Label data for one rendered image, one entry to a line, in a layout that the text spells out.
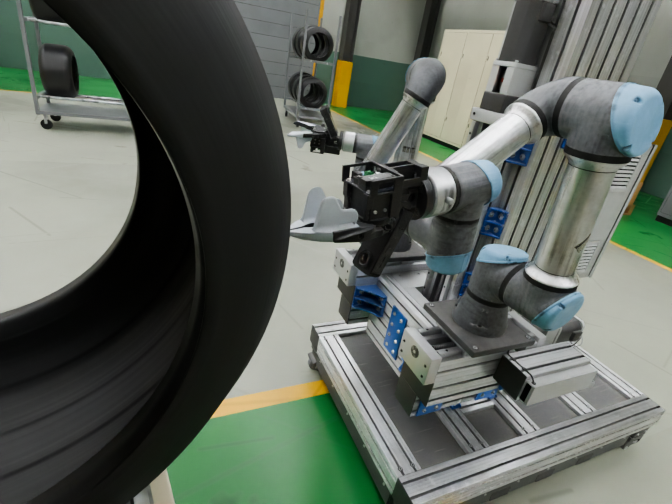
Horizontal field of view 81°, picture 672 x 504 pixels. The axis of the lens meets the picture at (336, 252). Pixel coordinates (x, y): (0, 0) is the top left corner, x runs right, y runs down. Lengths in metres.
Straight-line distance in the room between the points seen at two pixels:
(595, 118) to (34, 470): 0.94
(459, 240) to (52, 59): 5.60
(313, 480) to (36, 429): 1.15
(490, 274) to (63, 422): 0.91
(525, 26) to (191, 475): 1.67
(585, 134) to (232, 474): 1.42
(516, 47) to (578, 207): 0.49
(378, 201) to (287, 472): 1.23
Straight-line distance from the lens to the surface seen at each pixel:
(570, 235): 0.95
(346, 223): 0.52
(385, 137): 1.39
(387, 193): 0.52
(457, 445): 1.56
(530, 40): 1.24
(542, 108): 0.93
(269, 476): 1.59
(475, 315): 1.13
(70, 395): 0.58
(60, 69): 5.92
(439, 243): 0.69
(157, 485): 0.56
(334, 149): 1.54
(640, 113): 0.88
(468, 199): 0.64
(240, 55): 0.27
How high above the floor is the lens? 1.33
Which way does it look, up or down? 26 degrees down
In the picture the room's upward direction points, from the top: 10 degrees clockwise
